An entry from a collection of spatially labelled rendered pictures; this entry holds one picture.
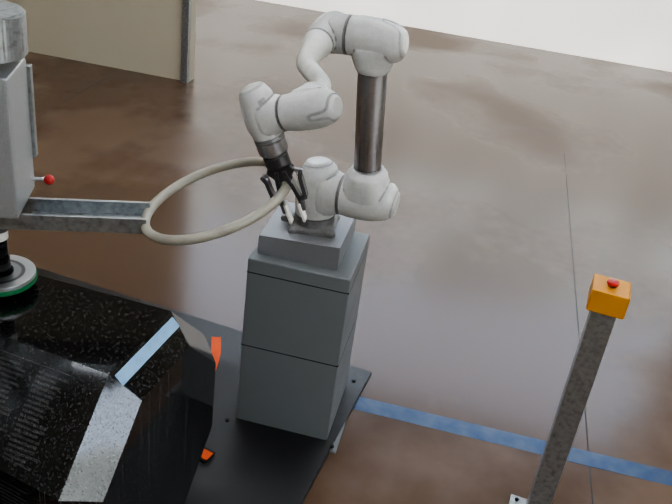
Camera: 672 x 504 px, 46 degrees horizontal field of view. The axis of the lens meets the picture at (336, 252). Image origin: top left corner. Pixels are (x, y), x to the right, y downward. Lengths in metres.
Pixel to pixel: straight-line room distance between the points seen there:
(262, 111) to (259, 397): 1.49
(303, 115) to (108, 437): 1.04
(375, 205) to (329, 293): 0.38
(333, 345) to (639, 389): 1.74
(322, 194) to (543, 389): 1.63
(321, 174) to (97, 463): 1.28
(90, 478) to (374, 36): 1.57
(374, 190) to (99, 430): 1.26
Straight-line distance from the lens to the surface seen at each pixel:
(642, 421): 4.05
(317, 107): 2.17
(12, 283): 2.64
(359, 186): 2.88
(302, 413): 3.36
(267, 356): 3.23
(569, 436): 3.01
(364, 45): 2.66
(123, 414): 2.36
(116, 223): 2.48
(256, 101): 2.24
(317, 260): 3.00
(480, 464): 3.50
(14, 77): 2.39
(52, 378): 2.41
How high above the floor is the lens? 2.31
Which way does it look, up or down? 29 degrees down
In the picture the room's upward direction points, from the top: 8 degrees clockwise
